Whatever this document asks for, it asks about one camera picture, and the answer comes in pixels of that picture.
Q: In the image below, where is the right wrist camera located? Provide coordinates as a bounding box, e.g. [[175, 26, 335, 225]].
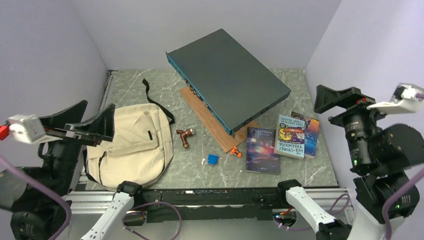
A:
[[366, 83, 424, 115]]

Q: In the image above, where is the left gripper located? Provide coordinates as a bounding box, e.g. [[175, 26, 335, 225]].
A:
[[38, 99, 115, 195]]

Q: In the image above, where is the blue orange paperback book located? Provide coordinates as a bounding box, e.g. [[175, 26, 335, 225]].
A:
[[290, 111, 320, 159]]

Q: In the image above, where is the dark purple paperback book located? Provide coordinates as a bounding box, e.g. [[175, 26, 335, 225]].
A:
[[246, 127, 281, 175]]

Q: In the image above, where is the wooden board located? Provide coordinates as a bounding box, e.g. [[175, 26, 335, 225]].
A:
[[179, 87, 260, 153]]

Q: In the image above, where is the brown pipe tee fitting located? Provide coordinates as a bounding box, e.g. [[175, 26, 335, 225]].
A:
[[176, 128, 195, 149]]

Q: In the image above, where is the cream canvas backpack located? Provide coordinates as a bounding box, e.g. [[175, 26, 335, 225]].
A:
[[84, 97, 175, 192]]

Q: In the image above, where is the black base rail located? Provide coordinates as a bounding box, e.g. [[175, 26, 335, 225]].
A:
[[65, 187, 348, 223]]

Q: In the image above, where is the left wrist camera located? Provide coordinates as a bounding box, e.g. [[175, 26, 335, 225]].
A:
[[0, 114, 48, 144]]

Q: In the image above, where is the treehouse paperback book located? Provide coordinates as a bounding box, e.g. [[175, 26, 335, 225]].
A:
[[274, 114, 305, 159]]

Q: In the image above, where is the orange pencil sharpener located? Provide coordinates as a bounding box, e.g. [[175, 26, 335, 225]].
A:
[[229, 146, 242, 158]]

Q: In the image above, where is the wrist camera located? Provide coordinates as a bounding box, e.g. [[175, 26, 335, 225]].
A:
[[0, 114, 48, 144], [366, 83, 424, 115]]

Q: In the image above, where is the dark grey network switch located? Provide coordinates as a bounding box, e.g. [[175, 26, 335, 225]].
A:
[[166, 28, 291, 137]]

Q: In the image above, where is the blue grey eraser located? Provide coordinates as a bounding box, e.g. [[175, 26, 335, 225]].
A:
[[207, 154, 219, 166]]

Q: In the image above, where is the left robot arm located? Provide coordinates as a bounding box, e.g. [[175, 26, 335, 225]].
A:
[[0, 100, 115, 240]]

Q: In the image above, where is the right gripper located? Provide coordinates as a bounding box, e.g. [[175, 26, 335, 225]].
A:
[[313, 82, 398, 167]]

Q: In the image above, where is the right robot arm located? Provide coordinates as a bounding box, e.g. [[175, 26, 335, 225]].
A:
[[275, 83, 424, 240]]

